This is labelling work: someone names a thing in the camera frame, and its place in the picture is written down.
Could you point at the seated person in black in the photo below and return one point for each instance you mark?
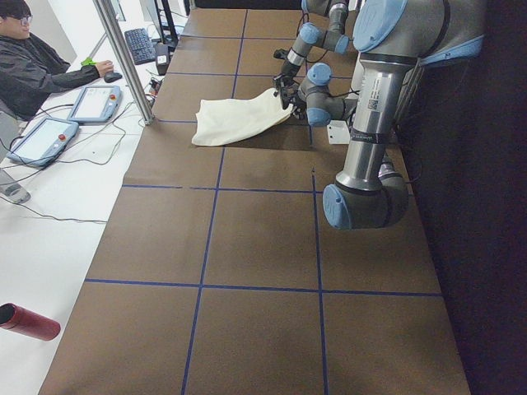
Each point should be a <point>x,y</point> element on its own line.
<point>31,70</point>

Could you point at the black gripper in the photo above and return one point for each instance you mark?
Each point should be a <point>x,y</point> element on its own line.
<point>293,99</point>
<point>288,71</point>

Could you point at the near teach pendant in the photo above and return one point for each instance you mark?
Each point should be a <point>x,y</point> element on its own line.
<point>44,143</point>

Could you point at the far teach pendant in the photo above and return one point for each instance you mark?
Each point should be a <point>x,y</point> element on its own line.
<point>95,104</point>

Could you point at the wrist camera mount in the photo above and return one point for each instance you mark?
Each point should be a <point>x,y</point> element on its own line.
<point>280,54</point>

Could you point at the black keyboard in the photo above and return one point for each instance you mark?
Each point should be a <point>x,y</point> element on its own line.
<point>140,46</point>

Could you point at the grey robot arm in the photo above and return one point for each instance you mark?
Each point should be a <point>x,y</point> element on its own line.
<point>310,36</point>
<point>391,38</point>

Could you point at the teach pendant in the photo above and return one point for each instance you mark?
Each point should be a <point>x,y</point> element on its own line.
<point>95,104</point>
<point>44,143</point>

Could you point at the red cylindrical bottle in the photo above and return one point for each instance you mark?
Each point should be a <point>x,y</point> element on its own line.
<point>14,318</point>

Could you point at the brown paper table cover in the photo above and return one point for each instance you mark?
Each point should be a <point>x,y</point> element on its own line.
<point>217,272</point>

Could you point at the cream cat print t-shirt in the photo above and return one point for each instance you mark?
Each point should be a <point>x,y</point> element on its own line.
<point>221,122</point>

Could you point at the aluminium frame post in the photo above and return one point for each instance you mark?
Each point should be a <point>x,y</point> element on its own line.
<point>118,44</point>

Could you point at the black computer mouse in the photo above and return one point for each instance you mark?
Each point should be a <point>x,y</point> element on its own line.
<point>112,77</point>

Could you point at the black power adapter box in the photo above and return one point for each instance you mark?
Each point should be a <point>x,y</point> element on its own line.
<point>162,58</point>

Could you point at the green plastic tool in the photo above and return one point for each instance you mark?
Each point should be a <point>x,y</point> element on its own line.
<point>88,62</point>

